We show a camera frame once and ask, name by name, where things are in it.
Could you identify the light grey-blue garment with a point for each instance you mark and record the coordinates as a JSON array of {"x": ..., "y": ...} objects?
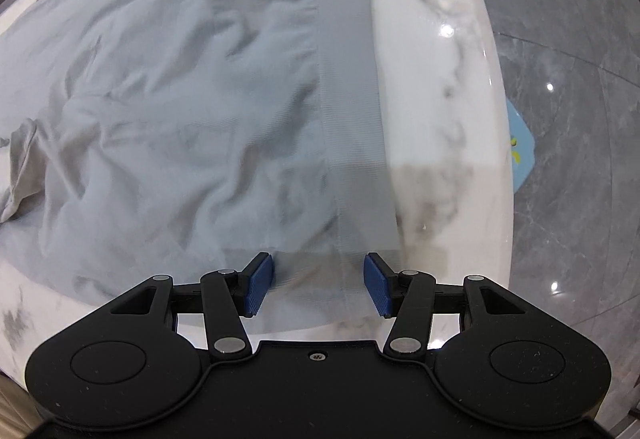
[{"x": 175, "y": 94}]

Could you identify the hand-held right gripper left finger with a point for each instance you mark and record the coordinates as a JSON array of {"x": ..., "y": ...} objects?
[{"x": 260, "y": 285}]

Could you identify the light blue printed card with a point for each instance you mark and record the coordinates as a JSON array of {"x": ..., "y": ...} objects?
[{"x": 520, "y": 144}]

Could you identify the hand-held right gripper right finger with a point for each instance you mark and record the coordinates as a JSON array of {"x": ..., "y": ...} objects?
[{"x": 375, "y": 288}]

